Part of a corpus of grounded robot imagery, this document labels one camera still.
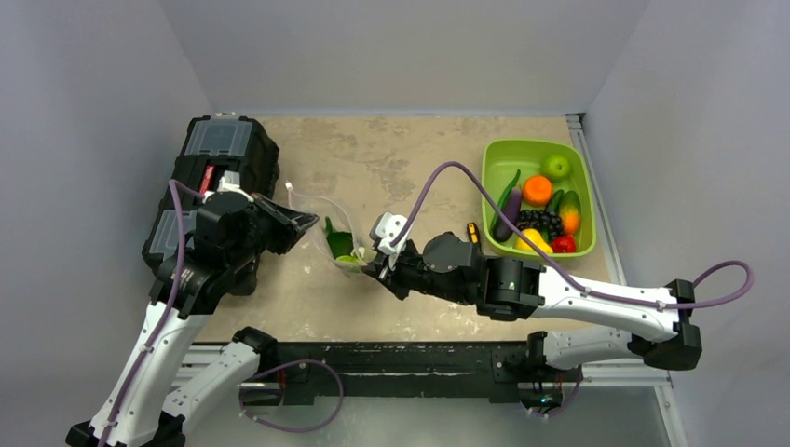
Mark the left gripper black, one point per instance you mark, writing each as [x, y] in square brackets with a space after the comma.
[290, 223]

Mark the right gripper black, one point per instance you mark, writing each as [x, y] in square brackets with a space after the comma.
[383, 268]

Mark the clear zip top bag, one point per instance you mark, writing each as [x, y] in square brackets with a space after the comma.
[342, 219]

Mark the green toy bok choy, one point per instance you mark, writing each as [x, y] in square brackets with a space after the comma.
[340, 243]

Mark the toy leek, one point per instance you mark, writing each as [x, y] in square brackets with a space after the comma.
[504, 200]

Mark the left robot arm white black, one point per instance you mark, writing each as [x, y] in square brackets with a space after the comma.
[220, 256]

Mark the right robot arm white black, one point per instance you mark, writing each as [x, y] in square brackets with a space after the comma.
[624, 322]

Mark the black yellow screwdriver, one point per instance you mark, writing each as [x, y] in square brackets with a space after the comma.
[473, 233]

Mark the purple toy eggplant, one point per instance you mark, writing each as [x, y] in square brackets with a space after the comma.
[505, 231]

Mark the black plastic toolbox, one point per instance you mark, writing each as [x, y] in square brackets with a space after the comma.
[213, 146]

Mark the dark toy grapes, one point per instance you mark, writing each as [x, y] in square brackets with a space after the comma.
[546, 222]

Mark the green plastic basket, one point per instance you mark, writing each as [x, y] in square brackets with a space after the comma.
[502, 159]

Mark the orange toy fruit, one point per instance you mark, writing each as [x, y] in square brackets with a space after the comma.
[537, 191]

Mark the red toy pepper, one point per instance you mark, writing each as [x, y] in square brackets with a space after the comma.
[564, 244]

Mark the toy cucumber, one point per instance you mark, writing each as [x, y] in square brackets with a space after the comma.
[553, 205]

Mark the toy mango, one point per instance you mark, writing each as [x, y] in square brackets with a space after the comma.
[569, 211]

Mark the green toy apple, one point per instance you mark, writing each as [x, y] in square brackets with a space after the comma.
[555, 168]

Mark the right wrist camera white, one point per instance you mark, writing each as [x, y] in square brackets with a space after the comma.
[386, 229]

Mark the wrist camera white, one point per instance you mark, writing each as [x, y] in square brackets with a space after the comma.
[386, 229]
[229, 183]

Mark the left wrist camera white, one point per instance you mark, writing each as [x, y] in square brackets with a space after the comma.
[229, 183]

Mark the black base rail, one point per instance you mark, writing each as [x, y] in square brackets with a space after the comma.
[500, 372]

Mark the aluminium frame rail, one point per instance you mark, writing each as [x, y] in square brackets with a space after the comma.
[610, 373]

